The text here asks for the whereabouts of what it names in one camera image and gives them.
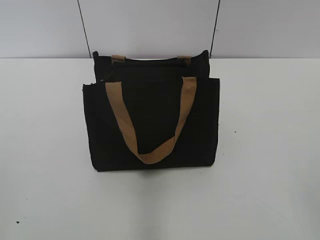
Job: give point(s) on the black canvas tote bag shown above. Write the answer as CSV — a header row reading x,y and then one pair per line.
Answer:
x,y
152,114

